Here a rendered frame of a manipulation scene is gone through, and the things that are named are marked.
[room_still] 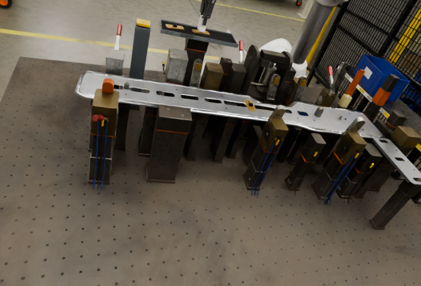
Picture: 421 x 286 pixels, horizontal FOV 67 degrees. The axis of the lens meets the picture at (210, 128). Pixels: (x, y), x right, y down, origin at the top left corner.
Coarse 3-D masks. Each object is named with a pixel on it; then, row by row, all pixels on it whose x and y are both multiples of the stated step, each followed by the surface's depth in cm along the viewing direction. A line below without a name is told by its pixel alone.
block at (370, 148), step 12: (372, 144) 144; (360, 156) 141; (372, 156) 136; (348, 168) 149; (360, 168) 141; (372, 168) 141; (348, 180) 147; (360, 180) 144; (336, 192) 154; (348, 192) 150
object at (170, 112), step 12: (168, 108) 115; (180, 108) 118; (156, 120) 117; (168, 120) 112; (180, 120) 112; (156, 132) 116; (168, 132) 115; (180, 132) 116; (156, 144) 118; (168, 144) 119; (180, 144) 120; (156, 156) 122; (168, 156) 123; (180, 156) 124; (156, 168) 126; (168, 168) 126; (156, 180) 129; (168, 180) 131
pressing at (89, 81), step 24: (96, 72) 128; (120, 96) 119; (144, 96) 123; (168, 96) 128; (216, 96) 138; (240, 96) 144; (264, 120) 133; (288, 120) 137; (312, 120) 143; (336, 120) 149
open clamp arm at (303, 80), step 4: (300, 76) 154; (300, 80) 153; (304, 80) 153; (300, 84) 154; (304, 84) 154; (300, 88) 155; (296, 92) 156; (300, 92) 156; (296, 96) 157; (300, 96) 157; (292, 100) 159; (296, 100) 158
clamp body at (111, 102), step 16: (96, 96) 105; (112, 96) 107; (96, 112) 102; (112, 112) 103; (96, 128) 106; (112, 128) 107; (96, 144) 109; (112, 144) 122; (96, 160) 114; (96, 176) 120
